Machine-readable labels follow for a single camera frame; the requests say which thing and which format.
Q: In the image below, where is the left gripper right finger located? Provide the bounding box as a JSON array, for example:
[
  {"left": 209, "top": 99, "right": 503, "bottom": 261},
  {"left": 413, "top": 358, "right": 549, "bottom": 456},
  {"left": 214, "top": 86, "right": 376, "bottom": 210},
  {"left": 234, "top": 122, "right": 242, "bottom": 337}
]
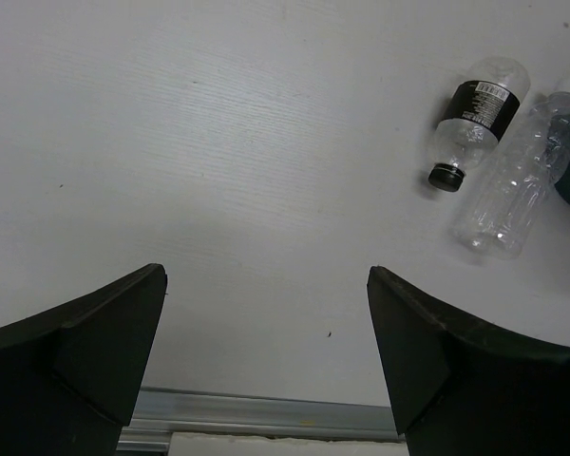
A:
[{"left": 367, "top": 266, "right": 570, "bottom": 455}]

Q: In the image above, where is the black label plastic bottle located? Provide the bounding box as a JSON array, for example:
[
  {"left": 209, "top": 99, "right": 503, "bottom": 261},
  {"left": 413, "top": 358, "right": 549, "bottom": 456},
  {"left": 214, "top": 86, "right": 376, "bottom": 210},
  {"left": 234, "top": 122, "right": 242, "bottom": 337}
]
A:
[{"left": 427, "top": 56, "right": 530, "bottom": 192}]

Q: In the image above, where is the clear white cap bottle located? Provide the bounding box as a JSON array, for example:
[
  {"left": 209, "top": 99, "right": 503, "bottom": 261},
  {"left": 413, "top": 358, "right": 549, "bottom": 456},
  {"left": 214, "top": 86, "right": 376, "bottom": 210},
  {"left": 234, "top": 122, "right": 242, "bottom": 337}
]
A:
[{"left": 451, "top": 78, "right": 570, "bottom": 259}]

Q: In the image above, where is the aluminium table edge rail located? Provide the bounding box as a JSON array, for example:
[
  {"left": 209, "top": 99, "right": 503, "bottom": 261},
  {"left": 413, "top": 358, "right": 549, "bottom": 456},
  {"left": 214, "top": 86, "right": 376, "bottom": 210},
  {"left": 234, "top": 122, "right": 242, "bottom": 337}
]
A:
[{"left": 117, "top": 388, "right": 405, "bottom": 455}]

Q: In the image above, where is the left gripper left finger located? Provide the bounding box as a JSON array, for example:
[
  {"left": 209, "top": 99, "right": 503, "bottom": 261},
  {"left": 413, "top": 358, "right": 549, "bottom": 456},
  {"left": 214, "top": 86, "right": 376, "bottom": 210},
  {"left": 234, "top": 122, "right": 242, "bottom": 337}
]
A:
[{"left": 0, "top": 263, "right": 166, "bottom": 455}]

